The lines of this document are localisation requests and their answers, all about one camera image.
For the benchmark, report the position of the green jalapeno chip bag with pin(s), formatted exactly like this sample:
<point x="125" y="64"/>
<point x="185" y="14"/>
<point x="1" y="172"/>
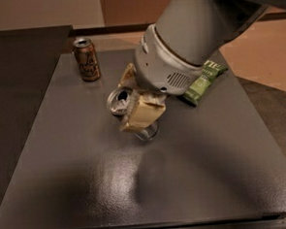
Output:
<point x="204" y="82"/>

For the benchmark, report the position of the silver redbull can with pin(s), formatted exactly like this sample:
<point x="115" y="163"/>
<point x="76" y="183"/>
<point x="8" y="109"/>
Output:
<point x="117" y="104"/>

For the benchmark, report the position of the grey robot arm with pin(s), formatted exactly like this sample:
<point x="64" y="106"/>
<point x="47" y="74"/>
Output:
<point x="195" y="29"/>

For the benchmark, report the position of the brown LaCroix can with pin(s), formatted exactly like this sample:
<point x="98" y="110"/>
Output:
<point x="86" y="57"/>

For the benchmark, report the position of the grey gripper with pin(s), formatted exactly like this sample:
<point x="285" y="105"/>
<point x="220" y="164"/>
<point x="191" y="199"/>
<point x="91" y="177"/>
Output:
<point x="158" y="72"/>

